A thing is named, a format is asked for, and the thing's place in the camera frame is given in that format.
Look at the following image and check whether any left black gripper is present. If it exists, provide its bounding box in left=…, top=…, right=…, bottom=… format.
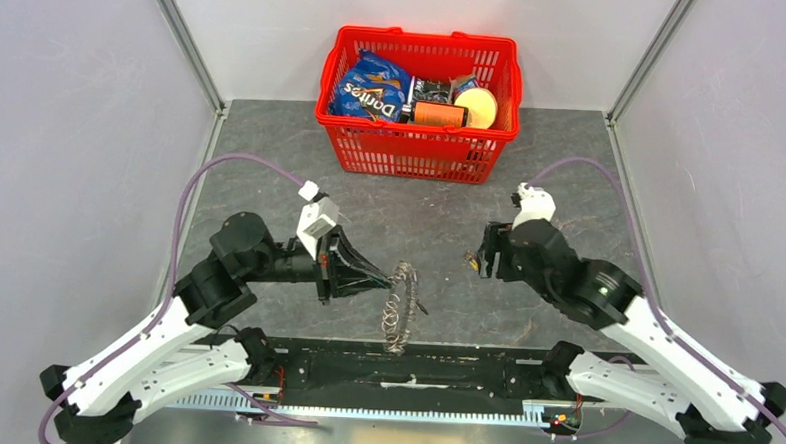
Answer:
left=241, top=221, right=396, bottom=308

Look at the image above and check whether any yellow tagged key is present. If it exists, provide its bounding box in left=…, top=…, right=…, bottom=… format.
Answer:
left=463, top=251, right=480, bottom=272

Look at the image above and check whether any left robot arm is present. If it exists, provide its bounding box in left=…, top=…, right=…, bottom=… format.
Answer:
left=40, top=212, right=391, bottom=444

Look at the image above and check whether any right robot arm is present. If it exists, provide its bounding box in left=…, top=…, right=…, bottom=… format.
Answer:
left=474, top=219, right=786, bottom=444

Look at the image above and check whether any red plastic shopping basket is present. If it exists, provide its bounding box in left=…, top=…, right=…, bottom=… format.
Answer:
left=315, top=26, right=523, bottom=184

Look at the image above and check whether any round yellow lid container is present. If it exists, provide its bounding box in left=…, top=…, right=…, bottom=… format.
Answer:
left=454, top=87, right=498, bottom=129

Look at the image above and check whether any orange can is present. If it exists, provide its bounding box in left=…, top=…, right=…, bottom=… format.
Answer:
left=410, top=100, right=469, bottom=128

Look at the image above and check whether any dark printed snack packet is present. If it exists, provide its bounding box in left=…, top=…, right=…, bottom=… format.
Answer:
left=407, top=76, right=452, bottom=105

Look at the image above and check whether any blue Doritos chip bag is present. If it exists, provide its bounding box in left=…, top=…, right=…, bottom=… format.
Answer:
left=329, top=50, right=411, bottom=123

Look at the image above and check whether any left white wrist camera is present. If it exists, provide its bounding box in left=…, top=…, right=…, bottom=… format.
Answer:
left=295, top=180, right=340, bottom=259

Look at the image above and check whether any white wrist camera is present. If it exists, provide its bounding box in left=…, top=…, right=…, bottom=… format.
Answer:
left=295, top=180, right=340, bottom=259
left=511, top=183, right=557, bottom=228

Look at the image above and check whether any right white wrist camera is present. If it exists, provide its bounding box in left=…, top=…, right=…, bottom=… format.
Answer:
left=511, top=183, right=557, bottom=228

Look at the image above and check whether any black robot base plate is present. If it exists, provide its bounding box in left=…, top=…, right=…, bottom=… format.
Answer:
left=186, top=331, right=654, bottom=424

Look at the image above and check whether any slotted metal cable duct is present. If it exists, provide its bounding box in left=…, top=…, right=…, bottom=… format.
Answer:
left=168, top=387, right=566, bottom=429

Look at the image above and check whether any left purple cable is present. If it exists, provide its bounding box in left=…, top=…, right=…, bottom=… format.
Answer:
left=38, top=144, right=308, bottom=444

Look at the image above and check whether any purple cable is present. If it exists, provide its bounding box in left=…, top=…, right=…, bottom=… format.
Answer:
left=518, top=154, right=786, bottom=444
left=38, top=144, right=308, bottom=444

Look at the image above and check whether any right aluminium frame post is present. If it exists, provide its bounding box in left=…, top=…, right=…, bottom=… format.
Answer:
left=605, top=0, right=697, bottom=127

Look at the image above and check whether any aluminium frame post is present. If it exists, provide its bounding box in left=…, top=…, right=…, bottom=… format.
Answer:
left=605, top=0, right=697, bottom=127
left=155, top=0, right=226, bottom=114

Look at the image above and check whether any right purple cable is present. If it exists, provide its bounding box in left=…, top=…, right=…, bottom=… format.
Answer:
left=518, top=154, right=786, bottom=444

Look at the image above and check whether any left aluminium frame post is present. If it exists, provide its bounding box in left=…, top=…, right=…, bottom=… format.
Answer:
left=155, top=0, right=226, bottom=114

